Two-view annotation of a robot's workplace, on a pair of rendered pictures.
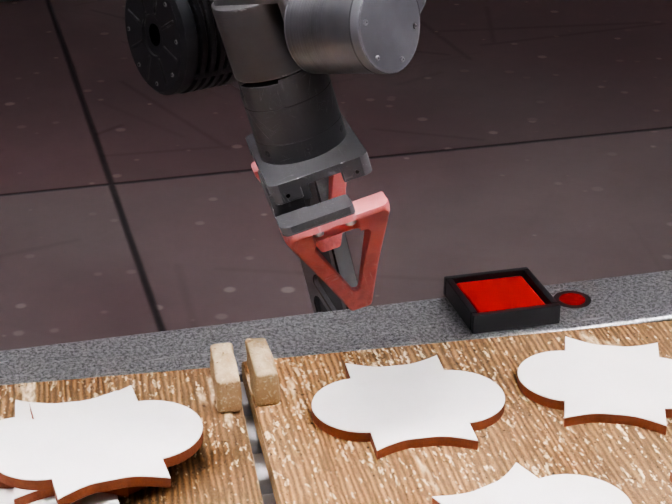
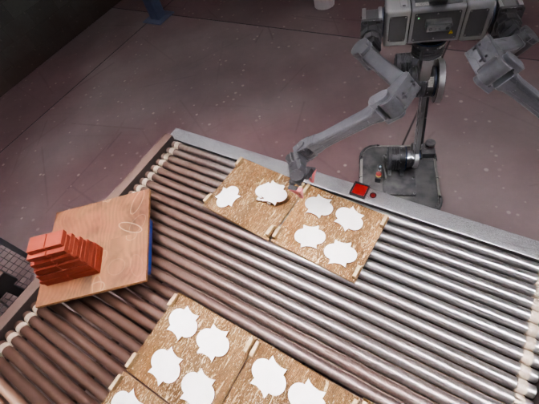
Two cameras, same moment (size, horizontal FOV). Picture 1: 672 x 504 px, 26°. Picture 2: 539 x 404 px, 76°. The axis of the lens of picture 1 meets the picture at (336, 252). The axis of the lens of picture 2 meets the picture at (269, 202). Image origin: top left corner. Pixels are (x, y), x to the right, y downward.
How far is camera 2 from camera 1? 1.12 m
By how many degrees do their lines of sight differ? 52
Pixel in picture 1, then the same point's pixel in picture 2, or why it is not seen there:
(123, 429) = (277, 193)
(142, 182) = (454, 50)
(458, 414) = (322, 212)
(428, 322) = (346, 187)
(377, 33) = (293, 176)
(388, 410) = (314, 206)
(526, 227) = not seen: outside the picture
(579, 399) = (339, 219)
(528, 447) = (325, 223)
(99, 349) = not seen: hidden behind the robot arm
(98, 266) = not seen: hidden behind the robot
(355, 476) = (301, 214)
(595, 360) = (350, 213)
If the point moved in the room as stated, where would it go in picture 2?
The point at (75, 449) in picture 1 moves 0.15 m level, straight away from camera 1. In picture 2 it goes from (269, 194) to (285, 171)
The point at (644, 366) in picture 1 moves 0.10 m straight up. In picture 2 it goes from (356, 219) to (356, 206)
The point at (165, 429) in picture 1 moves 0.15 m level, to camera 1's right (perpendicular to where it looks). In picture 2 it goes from (281, 196) to (305, 212)
